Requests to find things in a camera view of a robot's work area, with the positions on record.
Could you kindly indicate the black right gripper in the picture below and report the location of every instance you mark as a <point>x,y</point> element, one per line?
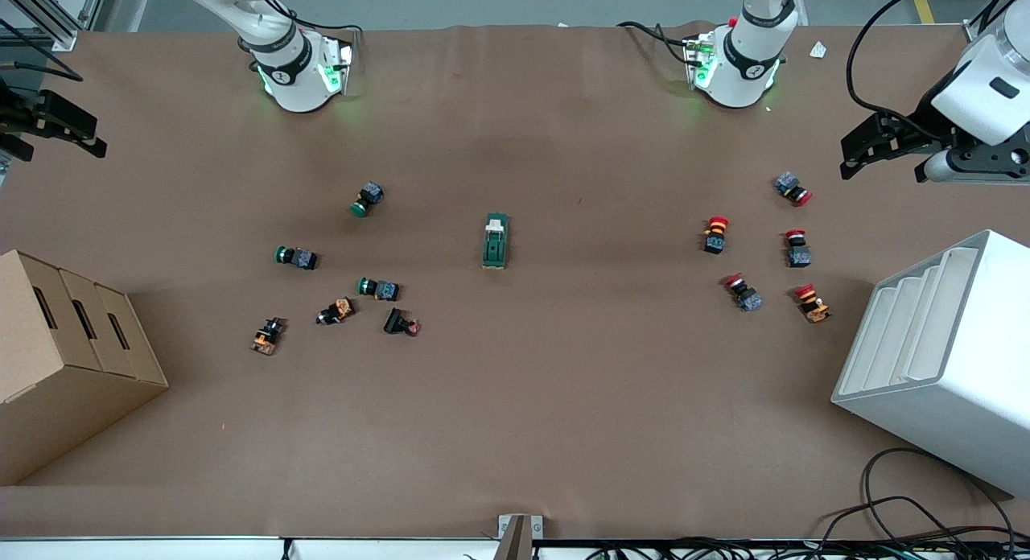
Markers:
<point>18,116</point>

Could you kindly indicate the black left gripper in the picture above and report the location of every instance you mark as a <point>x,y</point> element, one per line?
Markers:
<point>920,128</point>

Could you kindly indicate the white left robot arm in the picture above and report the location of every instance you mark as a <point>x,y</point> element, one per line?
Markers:
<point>744,61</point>

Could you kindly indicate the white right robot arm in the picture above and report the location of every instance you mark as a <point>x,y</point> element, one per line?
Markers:
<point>294,69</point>

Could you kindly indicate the red mushroom button grey base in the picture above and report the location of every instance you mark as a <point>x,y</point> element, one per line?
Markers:
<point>798,253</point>
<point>792,187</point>
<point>745,294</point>

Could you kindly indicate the white paper scrap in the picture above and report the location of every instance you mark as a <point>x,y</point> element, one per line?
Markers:
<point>817,50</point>

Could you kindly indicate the red mushroom button orange base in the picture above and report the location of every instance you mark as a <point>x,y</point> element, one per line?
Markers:
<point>813,304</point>

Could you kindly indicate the brown cardboard compartment box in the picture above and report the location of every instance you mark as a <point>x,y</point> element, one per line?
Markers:
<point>64,367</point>

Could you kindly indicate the white tiered compartment box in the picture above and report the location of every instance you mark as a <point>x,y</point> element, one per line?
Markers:
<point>957,383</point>

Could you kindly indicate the black square button red terminal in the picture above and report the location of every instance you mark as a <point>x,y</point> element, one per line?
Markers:
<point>397,321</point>

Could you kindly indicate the brown paper table cover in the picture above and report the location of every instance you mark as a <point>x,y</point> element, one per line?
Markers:
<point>515,399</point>

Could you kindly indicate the aluminium frame profile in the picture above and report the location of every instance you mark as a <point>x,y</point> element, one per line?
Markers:
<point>975,34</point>
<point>48,17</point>

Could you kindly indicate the green push button switch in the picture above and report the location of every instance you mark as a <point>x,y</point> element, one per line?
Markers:
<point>381,289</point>
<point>299,258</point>
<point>368,198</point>

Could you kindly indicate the black orange push button switch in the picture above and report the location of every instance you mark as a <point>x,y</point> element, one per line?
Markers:
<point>267,336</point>
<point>336,310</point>

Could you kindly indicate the aluminium camera mount post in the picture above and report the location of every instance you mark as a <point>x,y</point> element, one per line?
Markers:
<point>519,536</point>

